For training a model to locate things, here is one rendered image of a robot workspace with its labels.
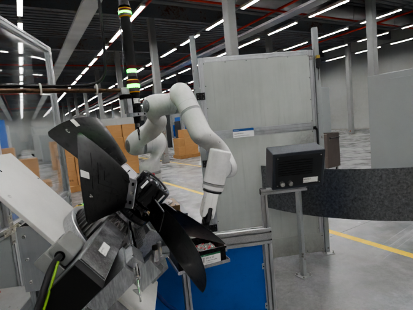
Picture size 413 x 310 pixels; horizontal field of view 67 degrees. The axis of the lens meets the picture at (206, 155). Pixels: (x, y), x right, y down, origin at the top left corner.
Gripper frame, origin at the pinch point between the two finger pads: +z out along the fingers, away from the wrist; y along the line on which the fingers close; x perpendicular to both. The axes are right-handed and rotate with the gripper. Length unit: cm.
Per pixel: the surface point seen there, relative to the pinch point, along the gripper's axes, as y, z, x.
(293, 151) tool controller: -24, -37, 38
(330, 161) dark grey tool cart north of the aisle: -572, -37, 351
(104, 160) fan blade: 35, -24, -35
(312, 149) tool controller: -24, -39, 47
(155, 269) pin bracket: 20.0, 9.9, -16.2
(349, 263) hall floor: -146, 52, 163
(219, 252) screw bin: -8.5, 11.4, 9.9
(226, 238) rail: -28.9, 11.3, 16.4
